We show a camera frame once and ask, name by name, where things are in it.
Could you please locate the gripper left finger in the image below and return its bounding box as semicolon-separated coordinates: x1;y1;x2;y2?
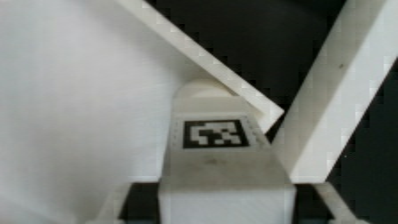
86;182;162;224

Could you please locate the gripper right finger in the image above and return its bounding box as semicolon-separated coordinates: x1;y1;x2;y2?
292;181;372;224

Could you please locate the white table leg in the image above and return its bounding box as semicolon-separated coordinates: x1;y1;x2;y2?
159;79;297;224

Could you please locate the white square table top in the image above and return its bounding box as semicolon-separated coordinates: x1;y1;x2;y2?
0;0;283;224

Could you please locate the white right fence wall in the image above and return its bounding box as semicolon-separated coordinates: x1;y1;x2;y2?
272;0;398;183

